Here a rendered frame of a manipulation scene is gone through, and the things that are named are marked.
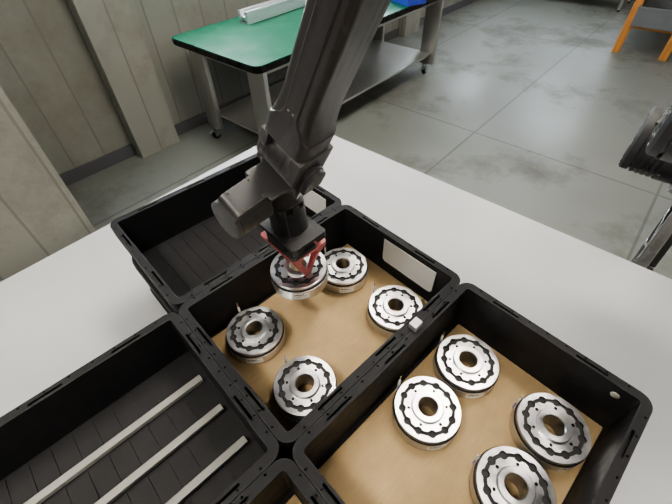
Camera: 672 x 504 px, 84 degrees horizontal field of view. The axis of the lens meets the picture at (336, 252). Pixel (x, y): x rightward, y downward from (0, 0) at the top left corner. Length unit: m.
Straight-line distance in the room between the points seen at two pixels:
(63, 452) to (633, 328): 1.13
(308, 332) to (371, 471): 0.25
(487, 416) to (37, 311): 1.02
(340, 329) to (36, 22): 2.45
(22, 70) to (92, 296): 1.90
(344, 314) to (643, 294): 0.75
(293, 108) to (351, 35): 0.10
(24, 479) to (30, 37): 2.37
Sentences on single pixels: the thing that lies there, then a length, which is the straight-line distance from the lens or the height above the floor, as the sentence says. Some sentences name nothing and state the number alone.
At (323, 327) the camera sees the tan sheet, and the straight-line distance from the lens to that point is 0.72.
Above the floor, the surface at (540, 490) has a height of 0.86.
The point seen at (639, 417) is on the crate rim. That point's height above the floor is 0.93.
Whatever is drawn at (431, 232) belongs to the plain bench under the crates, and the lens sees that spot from 1.11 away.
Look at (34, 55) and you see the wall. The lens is 2.83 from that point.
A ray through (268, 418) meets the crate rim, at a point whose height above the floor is 0.93.
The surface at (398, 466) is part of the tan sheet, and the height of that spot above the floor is 0.83.
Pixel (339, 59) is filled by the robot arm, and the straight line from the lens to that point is 0.34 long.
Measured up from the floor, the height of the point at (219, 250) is 0.83.
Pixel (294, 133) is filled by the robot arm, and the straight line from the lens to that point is 0.41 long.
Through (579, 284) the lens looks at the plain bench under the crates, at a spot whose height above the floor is 0.70.
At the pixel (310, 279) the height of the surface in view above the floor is 0.94.
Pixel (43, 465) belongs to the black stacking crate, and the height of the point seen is 0.83.
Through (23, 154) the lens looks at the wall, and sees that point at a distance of 2.04.
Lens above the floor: 1.44
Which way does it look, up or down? 46 degrees down
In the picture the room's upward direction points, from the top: 1 degrees counter-clockwise
